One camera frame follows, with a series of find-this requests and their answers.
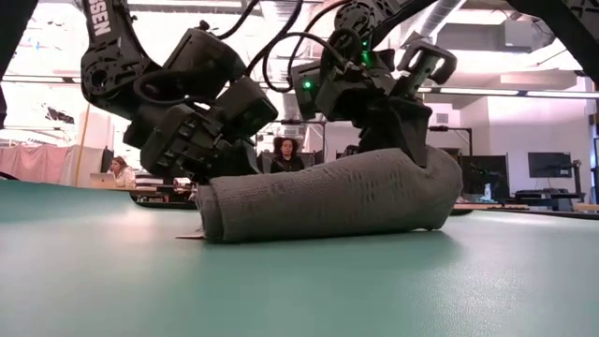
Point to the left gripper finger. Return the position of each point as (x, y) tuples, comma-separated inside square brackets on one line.
[(238, 161)]

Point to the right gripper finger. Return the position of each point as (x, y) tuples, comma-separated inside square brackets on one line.
[(402, 126)]

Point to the grey woven towel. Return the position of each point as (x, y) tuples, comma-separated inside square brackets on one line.
[(327, 201)]

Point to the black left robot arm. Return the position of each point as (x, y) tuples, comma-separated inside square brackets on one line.
[(112, 56)]

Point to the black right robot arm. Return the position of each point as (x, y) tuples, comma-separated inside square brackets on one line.
[(561, 33)]

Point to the person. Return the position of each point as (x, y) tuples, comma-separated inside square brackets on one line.
[(286, 161), (122, 177)]

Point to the tall black monitor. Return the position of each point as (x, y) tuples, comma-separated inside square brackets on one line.
[(482, 171)]

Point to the silver laptop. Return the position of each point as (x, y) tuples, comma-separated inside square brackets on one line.
[(102, 180)]

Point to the white spray bottle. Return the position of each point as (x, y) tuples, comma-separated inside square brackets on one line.
[(488, 193)]

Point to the green table mat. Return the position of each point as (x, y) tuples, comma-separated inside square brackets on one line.
[(299, 290)]

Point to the pink curtain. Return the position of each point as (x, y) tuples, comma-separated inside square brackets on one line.
[(37, 164)]

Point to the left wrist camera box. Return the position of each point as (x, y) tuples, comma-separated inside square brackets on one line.
[(248, 110)]

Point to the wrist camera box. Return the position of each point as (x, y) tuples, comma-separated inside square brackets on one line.
[(248, 110), (304, 93)]

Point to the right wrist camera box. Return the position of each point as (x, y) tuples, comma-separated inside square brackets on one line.
[(304, 93)]

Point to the smooth metal ceiling duct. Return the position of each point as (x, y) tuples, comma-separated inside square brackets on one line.
[(442, 16)]

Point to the small wall-side black monitor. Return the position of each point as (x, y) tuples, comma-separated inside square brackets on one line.
[(550, 165)]

